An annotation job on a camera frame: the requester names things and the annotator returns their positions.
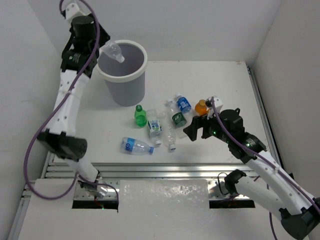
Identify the clear bottle dark green label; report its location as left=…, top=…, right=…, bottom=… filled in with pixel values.
left=165, top=99, right=196, bottom=139

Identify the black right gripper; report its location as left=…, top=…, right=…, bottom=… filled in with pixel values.
left=183, top=107, right=231, bottom=144

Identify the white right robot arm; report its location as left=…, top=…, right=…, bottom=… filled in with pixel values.
left=183, top=108, right=320, bottom=240

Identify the clear bottle light blue label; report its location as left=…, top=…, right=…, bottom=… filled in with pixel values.
left=121, top=137, right=154, bottom=156

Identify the orange juice bottle rear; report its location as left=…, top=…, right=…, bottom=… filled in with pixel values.
left=194, top=99, right=208, bottom=116

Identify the clear bottle dark blue label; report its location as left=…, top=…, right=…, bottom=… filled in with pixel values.
left=175, top=93, right=192, bottom=114

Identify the aluminium left side rail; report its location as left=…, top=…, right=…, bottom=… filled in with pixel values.
left=40, top=152, right=57, bottom=179

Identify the green plastic bottle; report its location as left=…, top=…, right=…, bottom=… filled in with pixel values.
left=134, top=104, right=147, bottom=128

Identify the grey bin with white rim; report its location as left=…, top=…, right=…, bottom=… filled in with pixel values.
left=95, top=40, right=148, bottom=107

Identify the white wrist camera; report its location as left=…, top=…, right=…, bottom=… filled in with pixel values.
left=205, top=96, right=223, bottom=120
left=62, top=0, right=85, bottom=24

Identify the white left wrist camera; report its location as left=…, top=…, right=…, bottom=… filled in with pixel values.
left=62, top=0, right=85, bottom=24

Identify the white front cover panel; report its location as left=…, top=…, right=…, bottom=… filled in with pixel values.
left=118, top=179, right=209, bottom=213

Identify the clear bottle white cap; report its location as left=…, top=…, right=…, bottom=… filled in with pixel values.
left=100, top=40, right=125, bottom=63

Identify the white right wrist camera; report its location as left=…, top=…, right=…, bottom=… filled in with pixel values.
left=205, top=96, right=223, bottom=120

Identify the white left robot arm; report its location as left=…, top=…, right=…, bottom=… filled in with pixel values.
left=37, top=15, right=108, bottom=198

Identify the clear unlabelled bottle blue cap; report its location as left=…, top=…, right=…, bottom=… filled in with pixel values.
left=158, top=111, right=177, bottom=152

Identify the clear bottle green white label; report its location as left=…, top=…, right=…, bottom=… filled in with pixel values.
left=146, top=109, right=162, bottom=147

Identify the aluminium front rail frame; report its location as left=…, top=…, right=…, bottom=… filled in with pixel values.
left=19, top=162, right=298, bottom=208

